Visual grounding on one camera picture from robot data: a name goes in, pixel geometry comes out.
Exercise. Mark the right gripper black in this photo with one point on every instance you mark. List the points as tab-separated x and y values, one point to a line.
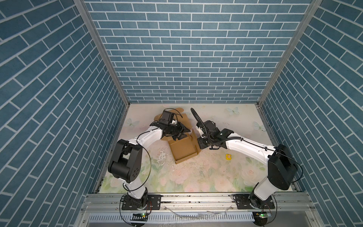
201	144

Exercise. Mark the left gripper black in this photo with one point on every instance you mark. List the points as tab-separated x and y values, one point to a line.
181	130

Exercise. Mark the brown cardboard paper box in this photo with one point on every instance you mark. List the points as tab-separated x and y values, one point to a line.
185	148

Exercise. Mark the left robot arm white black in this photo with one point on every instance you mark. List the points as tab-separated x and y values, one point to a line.
126	160

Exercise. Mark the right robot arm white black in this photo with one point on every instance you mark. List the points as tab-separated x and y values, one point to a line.
281	167

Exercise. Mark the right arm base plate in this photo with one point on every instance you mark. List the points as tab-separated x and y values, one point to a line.
247	201

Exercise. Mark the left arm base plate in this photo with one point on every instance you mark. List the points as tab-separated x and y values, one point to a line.
131	204

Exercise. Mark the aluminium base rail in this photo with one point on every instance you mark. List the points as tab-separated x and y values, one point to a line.
289	209

